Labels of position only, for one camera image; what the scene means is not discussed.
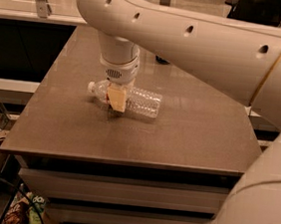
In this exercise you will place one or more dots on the clear plastic water bottle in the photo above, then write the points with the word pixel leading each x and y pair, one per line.
pixel 142 102

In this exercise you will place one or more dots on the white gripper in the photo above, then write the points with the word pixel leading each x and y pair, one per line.
pixel 121 73

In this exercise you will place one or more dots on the blue soda can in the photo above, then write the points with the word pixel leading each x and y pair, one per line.
pixel 160 60

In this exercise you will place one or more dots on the snack bags in bin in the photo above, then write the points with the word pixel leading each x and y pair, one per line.
pixel 25 210

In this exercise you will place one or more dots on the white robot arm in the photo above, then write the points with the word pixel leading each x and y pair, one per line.
pixel 240 59

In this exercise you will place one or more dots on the grey drawer cabinet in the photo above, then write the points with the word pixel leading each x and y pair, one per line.
pixel 95 168

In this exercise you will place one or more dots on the black office chair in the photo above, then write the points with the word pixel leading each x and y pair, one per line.
pixel 262 12

